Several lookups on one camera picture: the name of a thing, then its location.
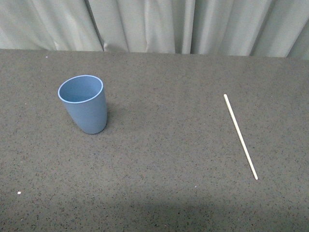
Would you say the blue plastic cup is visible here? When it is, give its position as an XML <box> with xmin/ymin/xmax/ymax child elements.
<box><xmin>57</xmin><ymin>75</ymin><xmax>107</xmax><ymax>134</ymax></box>

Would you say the pale grey-green curtain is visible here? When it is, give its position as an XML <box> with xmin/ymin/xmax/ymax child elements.
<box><xmin>0</xmin><ymin>0</ymin><xmax>309</xmax><ymax>59</ymax></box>

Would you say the light wooden chopstick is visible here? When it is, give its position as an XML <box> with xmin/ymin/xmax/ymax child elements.
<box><xmin>223</xmin><ymin>94</ymin><xmax>258</xmax><ymax>180</ymax></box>

